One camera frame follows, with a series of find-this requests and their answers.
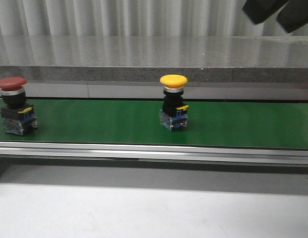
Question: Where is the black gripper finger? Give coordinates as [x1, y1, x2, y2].
[277, 0, 308, 33]
[242, 0, 288, 24]

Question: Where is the red button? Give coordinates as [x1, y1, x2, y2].
[0, 77, 38, 136]

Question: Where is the grey granite counter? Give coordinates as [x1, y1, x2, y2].
[0, 35, 308, 101]

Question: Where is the green conveyor belt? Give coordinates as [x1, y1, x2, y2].
[0, 99, 308, 149]

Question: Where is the white curtain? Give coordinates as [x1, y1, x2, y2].
[0, 0, 308, 38]

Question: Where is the aluminium conveyor frame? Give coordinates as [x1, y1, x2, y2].
[0, 141, 308, 166]

